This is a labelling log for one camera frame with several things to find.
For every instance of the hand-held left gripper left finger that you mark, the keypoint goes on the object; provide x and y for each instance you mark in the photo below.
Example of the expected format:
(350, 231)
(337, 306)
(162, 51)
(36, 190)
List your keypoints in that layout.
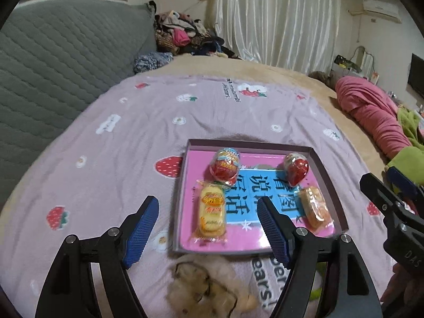
(140, 232)

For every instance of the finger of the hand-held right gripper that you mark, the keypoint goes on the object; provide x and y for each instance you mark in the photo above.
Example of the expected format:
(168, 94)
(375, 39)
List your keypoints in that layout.
(402, 182)
(377, 190)

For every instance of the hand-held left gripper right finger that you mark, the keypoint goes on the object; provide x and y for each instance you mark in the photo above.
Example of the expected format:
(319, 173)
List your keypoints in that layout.
(275, 235)

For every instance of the shallow grey cardboard box tray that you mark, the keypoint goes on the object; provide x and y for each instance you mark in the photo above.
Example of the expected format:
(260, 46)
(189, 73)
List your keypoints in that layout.
(243, 238)

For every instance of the orange cake packet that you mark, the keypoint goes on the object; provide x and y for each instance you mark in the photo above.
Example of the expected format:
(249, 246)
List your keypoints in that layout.
(316, 208)

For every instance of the yellow cake packet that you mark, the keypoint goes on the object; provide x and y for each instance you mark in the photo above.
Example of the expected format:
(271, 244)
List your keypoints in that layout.
(212, 212)

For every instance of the red snack bag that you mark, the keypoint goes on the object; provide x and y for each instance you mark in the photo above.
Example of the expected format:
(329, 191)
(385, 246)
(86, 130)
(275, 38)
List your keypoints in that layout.
(226, 165)

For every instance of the cream fluffy plush toy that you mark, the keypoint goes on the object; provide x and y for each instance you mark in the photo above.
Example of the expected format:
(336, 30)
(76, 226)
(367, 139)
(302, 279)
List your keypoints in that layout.
(205, 288)

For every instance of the green fleece blanket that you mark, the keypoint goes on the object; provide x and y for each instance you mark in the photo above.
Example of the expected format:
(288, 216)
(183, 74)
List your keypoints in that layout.
(409, 162)

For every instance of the pink strawberry print blanket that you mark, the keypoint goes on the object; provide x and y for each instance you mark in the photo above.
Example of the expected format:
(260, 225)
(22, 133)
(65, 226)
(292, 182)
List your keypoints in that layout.
(116, 159)

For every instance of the pink quilt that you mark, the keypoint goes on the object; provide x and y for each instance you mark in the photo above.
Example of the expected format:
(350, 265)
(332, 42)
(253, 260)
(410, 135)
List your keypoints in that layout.
(371, 109)

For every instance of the black television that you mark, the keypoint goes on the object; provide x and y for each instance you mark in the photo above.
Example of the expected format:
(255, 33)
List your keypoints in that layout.
(416, 76)

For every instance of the dark brown cloth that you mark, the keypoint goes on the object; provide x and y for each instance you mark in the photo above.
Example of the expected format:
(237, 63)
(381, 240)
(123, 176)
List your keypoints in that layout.
(323, 77)

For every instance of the dark bag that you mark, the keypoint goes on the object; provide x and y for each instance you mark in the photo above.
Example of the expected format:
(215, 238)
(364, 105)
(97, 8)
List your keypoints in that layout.
(344, 61)

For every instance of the blue patterned cloth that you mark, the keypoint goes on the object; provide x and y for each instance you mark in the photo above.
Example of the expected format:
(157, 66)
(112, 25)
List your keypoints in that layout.
(152, 62)

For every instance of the white air conditioner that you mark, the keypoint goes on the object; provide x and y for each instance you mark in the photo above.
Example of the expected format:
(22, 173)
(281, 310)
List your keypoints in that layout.
(381, 10)

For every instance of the grey quilted headboard cover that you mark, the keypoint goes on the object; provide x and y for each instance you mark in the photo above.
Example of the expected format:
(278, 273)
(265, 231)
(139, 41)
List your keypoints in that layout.
(59, 66)

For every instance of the white satin curtain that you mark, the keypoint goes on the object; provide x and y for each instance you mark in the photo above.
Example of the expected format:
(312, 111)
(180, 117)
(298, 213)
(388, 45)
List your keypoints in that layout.
(275, 20)

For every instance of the pile of clothes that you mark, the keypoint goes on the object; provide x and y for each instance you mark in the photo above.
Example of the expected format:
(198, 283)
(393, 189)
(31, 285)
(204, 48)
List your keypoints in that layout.
(185, 36)

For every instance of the white arched frame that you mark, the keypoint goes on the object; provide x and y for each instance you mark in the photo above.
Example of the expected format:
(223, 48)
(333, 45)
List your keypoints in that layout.
(367, 56)

